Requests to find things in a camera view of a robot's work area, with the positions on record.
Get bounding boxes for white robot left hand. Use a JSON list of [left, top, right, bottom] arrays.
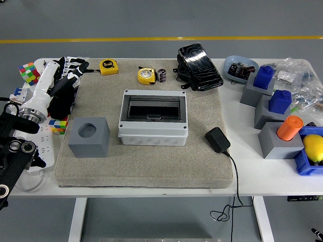
[[22, 56, 90, 119]]

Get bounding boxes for grey cube battery holder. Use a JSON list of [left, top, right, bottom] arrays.
[[67, 116, 111, 158], [254, 94, 291, 131], [257, 122, 305, 160], [239, 74, 276, 108]]

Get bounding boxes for orange cylinder battery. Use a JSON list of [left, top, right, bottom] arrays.
[[277, 115, 304, 141]]

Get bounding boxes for grey electrical junction box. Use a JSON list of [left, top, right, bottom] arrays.
[[118, 89, 189, 147]]

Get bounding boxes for blue block battery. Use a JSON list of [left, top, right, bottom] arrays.
[[253, 66, 275, 90], [268, 90, 292, 114]]

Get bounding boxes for large colourful puzzle cube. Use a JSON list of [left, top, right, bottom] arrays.
[[18, 62, 43, 87]]

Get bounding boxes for white circuit breaker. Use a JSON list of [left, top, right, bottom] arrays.
[[9, 87, 33, 104]]

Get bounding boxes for black cloth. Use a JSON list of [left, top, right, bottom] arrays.
[[47, 75, 81, 120]]

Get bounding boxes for black table control panel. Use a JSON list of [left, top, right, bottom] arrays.
[[287, 195, 323, 202]]

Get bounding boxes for small colourful puzzle cube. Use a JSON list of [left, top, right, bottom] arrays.
[[48, 116, 69, 136]]

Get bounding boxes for white power strip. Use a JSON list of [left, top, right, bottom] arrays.
[[15, 118, 56, 172]]

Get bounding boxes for white table leg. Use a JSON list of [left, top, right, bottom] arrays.
[[68, 197, 88, 242], [253, 196, 275, 242]]

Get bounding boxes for blue plastic bin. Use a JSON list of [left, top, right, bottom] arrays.
[[293, 126, 323, 176]]

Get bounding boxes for yellow square tape measure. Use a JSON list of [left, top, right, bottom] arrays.
[[99, 58, 120, 76]]

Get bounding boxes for yellow lemon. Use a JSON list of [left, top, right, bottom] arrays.
[[302, 134, 323, 163]]

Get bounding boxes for yellow round tape measure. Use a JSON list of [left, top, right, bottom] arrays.
[[137, 67, 158, 86]]

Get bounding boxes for grey-brown mat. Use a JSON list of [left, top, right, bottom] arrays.
[[54, 58, 233, 189]]

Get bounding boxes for black power adapter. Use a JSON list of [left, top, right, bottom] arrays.
[[204, 127, 231, 153]]

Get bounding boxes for clear bag of small parts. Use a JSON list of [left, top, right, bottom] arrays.
[[271, 57, 323, 113]]

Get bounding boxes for black foot pedal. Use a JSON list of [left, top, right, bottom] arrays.
[[176, 43, 225, 92]]

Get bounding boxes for clear bag with white parts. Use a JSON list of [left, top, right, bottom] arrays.
[[274, 69, 296, 84]]

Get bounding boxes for dark electronic parts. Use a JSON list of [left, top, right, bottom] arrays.
[[228, 62, 256, 81]]

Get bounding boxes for light blue bowl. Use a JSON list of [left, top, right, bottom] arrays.
[[224, 55, 260, 85]]

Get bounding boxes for black adapter cord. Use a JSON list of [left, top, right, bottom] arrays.
[[209, 150, 254, 242]]

